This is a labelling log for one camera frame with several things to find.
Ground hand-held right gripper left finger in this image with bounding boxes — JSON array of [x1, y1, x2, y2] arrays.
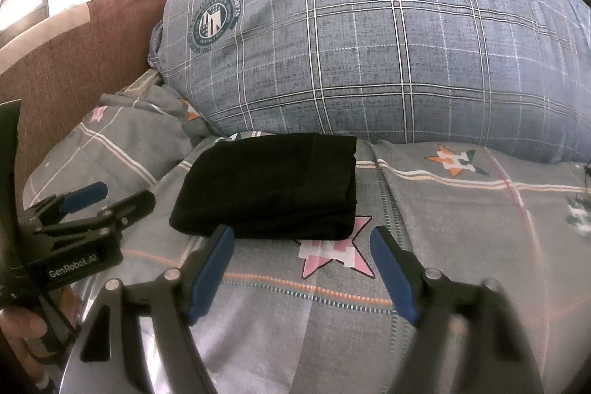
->
[[65, 224, 236, 394]]

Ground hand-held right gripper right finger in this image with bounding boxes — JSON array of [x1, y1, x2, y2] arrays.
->
[[369, 225, 546, 394]]

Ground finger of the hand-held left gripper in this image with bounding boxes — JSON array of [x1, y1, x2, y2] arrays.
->
[[41, 190, 157, 250], [30, 182, 110, 229]]

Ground black pants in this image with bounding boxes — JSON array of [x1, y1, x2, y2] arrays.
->
[[169, 133, 360, 240]]

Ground person's left hand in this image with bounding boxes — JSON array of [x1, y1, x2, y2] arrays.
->
[[0, 309, 48, 377]]

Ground grey patterned bed sheet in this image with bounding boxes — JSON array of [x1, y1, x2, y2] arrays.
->
[[21, 68, 591, 394]]

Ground brown headboard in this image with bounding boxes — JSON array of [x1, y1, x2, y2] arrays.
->
[[0, 0, 178, 210]]

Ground blue plaid pillow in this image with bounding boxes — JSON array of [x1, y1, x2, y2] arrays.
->
[[148, 0, 591, 164]]

